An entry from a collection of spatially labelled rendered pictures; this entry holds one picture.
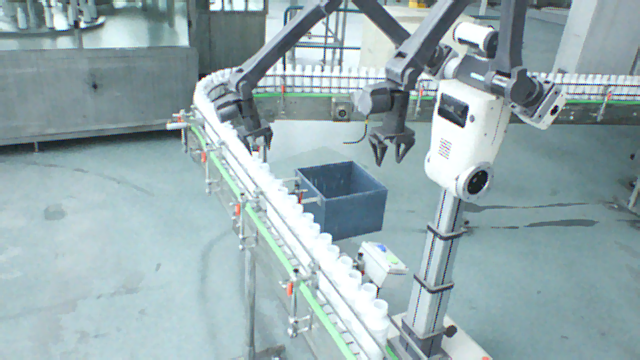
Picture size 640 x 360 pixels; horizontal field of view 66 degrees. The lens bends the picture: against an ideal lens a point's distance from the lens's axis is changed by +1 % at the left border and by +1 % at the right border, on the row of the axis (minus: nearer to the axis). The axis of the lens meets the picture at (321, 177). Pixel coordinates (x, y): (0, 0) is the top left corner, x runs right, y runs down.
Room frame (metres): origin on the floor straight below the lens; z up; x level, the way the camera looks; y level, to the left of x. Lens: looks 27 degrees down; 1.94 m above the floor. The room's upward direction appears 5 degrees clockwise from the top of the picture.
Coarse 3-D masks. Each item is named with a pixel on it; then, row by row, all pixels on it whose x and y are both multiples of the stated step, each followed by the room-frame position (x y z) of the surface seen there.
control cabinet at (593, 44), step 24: (576, 0) 6.80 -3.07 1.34; (600, 0) 6.43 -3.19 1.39; (624, 0) 6.49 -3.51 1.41; (576, 24) 6.66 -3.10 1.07; (600, 24) 6.45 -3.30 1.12; (624, 24) 6.51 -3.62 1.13; (576, 48) 6.52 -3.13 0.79; (600, 48) 6.47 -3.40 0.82; (624, 48) 6.53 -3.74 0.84; (552, 72) 6.85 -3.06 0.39; (576, 72) 6.43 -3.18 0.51; (600, 72) 6.49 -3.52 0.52; (624, 72) 6.56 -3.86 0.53
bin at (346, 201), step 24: (312, 168) 2.05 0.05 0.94; (336, 168) 2.12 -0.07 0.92; (360, 168) 2.09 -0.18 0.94; (312, 192) 1.85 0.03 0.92; (336, 192) 2.12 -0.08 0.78; (360, 192) 2.07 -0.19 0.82; (384, 192) 1.89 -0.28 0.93; (336, 216) 1.78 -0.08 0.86; (360, 216) 1.83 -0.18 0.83; (336, 240) 1.78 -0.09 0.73
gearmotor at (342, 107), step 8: (336, 96) 2.99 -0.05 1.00; (344, 96) 3.01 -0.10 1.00; (352, 96) 2.97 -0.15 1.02; (336, 104) 2.92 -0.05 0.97; (344, 104) 2.94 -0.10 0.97; (352, 104) 2.94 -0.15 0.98; (336, 112) 2.91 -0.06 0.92; (344, 112) 2.93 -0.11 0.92; (336, 120) 2.93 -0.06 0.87; (344, 120) 2.94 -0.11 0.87
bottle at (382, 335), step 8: (376, 304) 0.91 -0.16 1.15; (384, 304) 0.90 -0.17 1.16; (376, 312) 0.88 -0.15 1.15; (384, 312) 0.88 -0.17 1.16; (368, 320) 0.88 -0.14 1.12; (376, 320) 0.87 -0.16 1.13; (384, 320) 0.88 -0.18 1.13; (376, 328) 0.86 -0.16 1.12; (384, 328) 0.87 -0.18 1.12; (368, 336) 0.87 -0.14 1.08; (376, 336) 0.86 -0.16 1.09; (384, 336) 0.87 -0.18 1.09; (368, 344) 0.87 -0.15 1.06; (384, 344) 0.87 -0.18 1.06; (360, 352) 0.89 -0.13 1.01; (368, 352) 0.87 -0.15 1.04; (376, 352) 0.86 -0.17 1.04
